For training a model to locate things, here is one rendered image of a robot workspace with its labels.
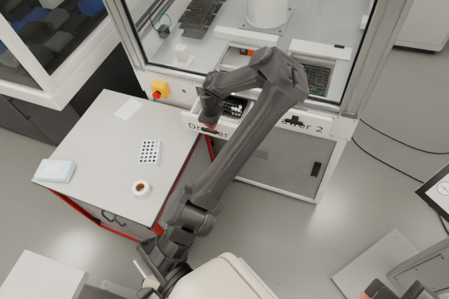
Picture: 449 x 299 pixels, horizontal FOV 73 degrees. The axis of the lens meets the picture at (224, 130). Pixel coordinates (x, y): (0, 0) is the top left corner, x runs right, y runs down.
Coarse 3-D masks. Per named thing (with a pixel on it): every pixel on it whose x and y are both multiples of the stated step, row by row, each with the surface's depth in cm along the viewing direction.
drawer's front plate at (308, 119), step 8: (288, 112) 124; (296, 112) 122; (304, 112) 122; (280, 120) 130; (304, 120) 124; (312, 120) 122; (320, 120) 120; (328, 120) 119; (296, 128) 130; (304, 128) 128; (312, 128) 126; (320, 128) 124; (328, 128) 123
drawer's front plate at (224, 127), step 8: (184, 112) 127; (184, 120) 130; (192, 120) 128; (192, 128) 134; (200, 128) 131; (216, 128) 126; (224, 128) 124; (232, 128) 122; (216, 136) 131; (224, 136) 129
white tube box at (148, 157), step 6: (144, 144) 136; (150, 144) 135; (144, 150) 134; (150, 150) 134; (156, 150) 133; (144, 156) 132; (150, 156) 133; (156, 156) 131; (138, 162) 130; (144, 162) 130; (150, 162) 130; (156, 162) 130
